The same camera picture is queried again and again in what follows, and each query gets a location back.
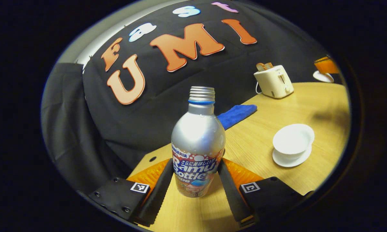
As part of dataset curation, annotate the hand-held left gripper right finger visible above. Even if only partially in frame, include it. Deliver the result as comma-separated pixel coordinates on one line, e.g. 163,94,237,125
217,158,313,227

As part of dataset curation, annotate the white toaster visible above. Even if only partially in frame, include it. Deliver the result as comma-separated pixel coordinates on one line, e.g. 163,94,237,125
253,65,294,99

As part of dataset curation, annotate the blue folded towel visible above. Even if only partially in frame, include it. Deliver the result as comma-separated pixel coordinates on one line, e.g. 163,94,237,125
217,104,258,131

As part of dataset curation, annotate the white teacup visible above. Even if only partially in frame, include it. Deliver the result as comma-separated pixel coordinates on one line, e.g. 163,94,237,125
273,124,315,160

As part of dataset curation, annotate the white saucer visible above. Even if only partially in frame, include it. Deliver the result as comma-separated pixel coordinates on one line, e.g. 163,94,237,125
272,145,313,168

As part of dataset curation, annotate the silver water bottle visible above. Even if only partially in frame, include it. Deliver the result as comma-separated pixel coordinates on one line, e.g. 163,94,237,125
171,86,227,198

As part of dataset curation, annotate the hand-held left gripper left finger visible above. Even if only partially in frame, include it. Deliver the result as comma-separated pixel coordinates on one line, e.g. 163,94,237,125
89,158,174,227

